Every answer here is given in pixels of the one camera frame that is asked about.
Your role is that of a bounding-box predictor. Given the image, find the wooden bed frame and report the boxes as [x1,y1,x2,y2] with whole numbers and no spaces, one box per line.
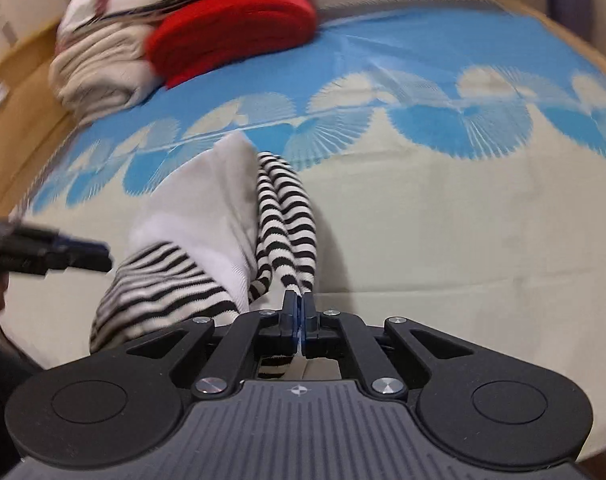
[483,0,606,98]

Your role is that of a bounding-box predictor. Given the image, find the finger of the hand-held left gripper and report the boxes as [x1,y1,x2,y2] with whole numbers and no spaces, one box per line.
[5,224,114,278]

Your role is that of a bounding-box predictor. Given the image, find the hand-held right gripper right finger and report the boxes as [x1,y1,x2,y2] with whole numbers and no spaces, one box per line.
[302,291,475,402]

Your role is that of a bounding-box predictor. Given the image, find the red folded cloth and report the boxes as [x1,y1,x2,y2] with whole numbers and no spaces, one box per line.
[145,0,319,88]

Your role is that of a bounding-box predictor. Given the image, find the purple box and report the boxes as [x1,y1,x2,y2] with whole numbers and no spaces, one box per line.
[544,0,593,45]

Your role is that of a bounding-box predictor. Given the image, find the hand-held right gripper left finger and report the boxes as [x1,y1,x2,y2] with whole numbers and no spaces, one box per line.
[124,290,301,402]

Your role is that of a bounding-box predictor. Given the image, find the beige folded cloth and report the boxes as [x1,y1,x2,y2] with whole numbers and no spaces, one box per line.
[49,22,159,123]

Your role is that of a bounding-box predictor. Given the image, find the person's dark clothing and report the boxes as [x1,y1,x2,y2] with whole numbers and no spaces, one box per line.
[0,272,46,480]

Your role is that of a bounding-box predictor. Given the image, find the blue and cream mat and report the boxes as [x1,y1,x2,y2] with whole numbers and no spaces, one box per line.
[0,0,606,463]

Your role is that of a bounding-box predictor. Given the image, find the black white striped shirt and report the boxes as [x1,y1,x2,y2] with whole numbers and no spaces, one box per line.
[89,132,320,380]

